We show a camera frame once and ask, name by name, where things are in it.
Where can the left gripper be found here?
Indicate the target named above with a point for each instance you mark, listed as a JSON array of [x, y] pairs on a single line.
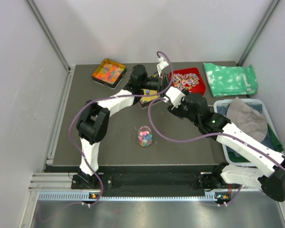
[[162, 82]]

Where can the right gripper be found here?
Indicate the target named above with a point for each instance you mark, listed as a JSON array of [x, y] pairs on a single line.
[[176, 111]]

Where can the speckled tin pastel star candies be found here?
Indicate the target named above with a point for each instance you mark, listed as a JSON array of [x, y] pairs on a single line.
[[149, 95]]

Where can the clear glass jar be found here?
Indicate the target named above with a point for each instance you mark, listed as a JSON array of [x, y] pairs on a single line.
[[145, 136]]

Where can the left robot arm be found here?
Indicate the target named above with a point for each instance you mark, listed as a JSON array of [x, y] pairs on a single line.
[[93, 122]]

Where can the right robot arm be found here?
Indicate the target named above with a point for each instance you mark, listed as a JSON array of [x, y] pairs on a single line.
[[268, 171]]

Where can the gold tin translucent star candies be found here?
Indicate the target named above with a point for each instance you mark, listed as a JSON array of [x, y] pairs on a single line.
[[109, 73]]

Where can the red box of lollipops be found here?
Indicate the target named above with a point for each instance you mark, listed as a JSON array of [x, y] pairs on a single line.
[[189, 79]]

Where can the blue cloth in basket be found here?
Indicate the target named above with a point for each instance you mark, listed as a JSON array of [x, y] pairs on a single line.
[[223, 109]]

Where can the green white cloth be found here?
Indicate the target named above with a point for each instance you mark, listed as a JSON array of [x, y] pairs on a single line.
[[230, 81]]

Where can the grey cloth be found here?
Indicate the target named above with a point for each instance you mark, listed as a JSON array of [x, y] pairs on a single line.
[[248, 118]]

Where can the white laundry basket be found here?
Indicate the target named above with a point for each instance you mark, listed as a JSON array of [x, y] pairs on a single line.
[[247, 101]]

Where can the green cloth in basket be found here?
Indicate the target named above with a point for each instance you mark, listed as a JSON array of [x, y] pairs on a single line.
[[271, 141]]

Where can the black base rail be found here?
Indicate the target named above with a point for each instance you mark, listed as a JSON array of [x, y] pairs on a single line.
[[151, 181]]

